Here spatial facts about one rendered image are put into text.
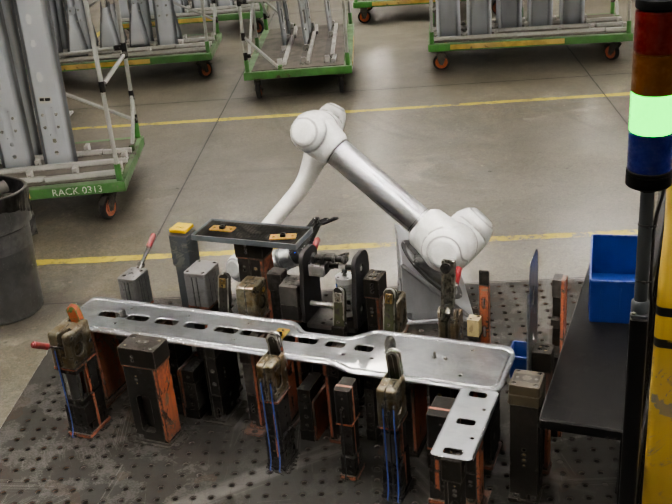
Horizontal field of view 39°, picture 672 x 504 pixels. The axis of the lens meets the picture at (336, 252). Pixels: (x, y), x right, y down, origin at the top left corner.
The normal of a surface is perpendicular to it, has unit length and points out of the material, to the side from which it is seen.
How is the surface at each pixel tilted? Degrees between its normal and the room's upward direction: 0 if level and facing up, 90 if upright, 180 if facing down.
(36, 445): 0
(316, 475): 0
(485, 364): 0
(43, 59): 87
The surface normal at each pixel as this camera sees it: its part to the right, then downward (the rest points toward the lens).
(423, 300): 0.00, 0.42
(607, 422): -0.07, -0.90
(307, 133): -0.39, 0.08
